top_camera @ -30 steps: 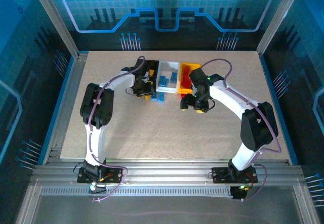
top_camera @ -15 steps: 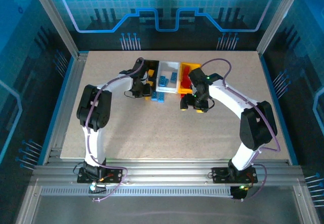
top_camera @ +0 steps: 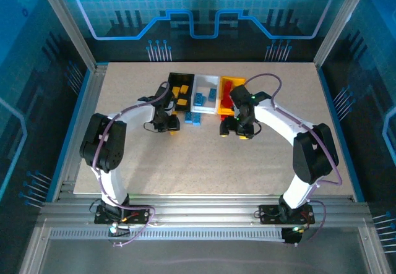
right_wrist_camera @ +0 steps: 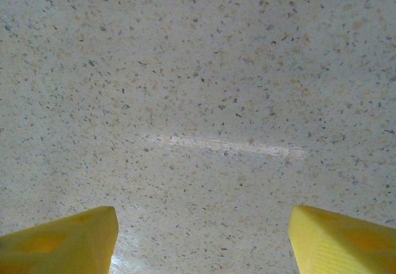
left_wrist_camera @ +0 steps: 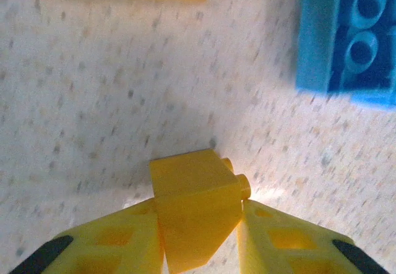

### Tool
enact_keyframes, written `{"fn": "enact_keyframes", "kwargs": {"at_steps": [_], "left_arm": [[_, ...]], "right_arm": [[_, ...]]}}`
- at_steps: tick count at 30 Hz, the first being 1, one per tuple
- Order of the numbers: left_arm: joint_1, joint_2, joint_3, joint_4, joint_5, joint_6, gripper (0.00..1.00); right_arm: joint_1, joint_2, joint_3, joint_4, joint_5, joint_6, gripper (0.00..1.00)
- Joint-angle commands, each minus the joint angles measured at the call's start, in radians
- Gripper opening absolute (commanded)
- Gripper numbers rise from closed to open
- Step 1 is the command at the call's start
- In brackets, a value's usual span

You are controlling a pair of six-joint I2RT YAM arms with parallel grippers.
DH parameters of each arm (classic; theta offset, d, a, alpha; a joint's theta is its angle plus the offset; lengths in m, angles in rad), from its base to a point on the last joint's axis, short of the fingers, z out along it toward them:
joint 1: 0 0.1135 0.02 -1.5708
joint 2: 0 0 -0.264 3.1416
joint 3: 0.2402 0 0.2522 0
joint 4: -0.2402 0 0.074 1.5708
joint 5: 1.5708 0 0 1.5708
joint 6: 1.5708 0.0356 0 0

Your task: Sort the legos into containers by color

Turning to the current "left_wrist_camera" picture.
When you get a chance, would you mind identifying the yellow sloped lego brick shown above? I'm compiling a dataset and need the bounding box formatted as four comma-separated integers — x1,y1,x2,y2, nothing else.
149,148,252,274

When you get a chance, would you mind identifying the blue lego brick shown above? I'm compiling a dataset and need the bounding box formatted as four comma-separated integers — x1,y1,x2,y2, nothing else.
295,0,396,113

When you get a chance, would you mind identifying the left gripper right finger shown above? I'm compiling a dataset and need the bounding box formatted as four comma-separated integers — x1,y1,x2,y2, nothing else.
238,199,390,274

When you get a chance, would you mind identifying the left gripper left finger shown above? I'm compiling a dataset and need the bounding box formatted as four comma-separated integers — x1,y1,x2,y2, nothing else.
9,201,165,274

